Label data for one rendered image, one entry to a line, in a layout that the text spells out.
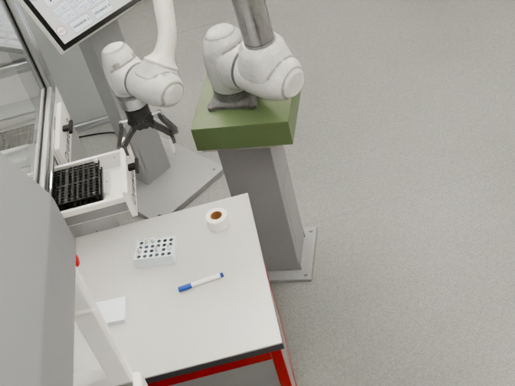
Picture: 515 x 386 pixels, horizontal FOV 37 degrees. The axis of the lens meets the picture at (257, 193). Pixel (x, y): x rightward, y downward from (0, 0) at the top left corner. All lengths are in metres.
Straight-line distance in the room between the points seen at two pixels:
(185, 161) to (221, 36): 1.40
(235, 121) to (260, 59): 0.31
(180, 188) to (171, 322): 1.60
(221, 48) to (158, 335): 0.97
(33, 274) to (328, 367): 1.77
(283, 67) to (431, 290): 1.16
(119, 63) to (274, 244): 1.18
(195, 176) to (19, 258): 2.49
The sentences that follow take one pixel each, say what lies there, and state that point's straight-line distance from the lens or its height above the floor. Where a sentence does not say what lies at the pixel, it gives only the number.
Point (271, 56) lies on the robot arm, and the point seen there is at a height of 1.13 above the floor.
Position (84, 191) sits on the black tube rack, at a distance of 2.56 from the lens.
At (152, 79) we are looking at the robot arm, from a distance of 2.22.
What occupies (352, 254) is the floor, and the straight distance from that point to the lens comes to 3.31.
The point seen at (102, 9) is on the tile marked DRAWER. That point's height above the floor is 1.00.
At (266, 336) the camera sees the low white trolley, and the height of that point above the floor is 0.76.
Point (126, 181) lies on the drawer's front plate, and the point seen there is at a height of 0.93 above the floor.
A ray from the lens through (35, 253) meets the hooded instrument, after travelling 1.43.
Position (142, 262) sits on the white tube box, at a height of 0.78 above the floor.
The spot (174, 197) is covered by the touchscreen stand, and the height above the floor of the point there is 0.03.
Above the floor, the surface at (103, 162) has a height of 0.87.
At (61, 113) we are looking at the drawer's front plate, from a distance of 2.91.
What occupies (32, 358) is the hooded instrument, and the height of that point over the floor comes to 1.52.
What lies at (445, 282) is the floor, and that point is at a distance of 3.18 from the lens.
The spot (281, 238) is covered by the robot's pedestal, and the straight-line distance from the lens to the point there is 3.13.
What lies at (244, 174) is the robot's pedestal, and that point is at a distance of 2.91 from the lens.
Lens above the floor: 2.44
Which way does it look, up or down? 42 degrees down
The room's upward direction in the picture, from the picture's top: 15 degrees counter-clockwise
